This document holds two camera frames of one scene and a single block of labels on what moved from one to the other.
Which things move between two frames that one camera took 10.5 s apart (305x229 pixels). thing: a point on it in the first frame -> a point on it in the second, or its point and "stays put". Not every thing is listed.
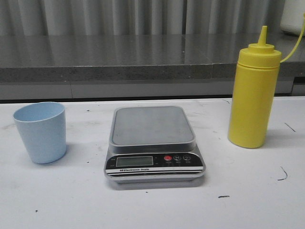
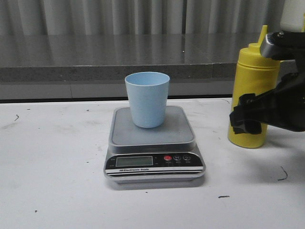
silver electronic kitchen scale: x=152 y=144 stays put
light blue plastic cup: x=42 y=125 -> x=148 y=93
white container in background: x=292 y=18 stays put
